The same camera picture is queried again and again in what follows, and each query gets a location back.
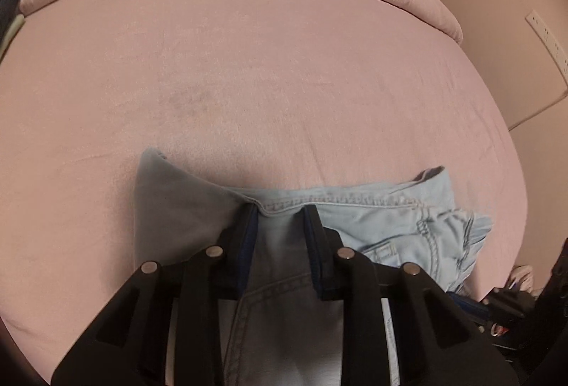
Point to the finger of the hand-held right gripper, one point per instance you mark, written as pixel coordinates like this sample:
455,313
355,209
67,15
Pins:
468,307

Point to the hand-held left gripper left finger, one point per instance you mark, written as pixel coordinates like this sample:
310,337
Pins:
248,244

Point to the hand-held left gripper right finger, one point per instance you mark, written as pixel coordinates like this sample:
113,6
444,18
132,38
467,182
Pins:
313,244

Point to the light blue strawberry pants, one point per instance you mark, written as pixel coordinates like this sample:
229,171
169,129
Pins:
390,222

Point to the white pink slipper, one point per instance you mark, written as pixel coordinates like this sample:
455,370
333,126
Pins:
521,277

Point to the pink bed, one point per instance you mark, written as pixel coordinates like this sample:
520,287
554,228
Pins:
266,80

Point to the folded light green garment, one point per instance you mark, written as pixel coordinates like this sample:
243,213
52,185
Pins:
13,24

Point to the folded dark jeans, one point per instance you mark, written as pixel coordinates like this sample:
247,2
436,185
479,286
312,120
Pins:
9,2

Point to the white wall socket strip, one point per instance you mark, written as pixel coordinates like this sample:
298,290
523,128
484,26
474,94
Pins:
548,40

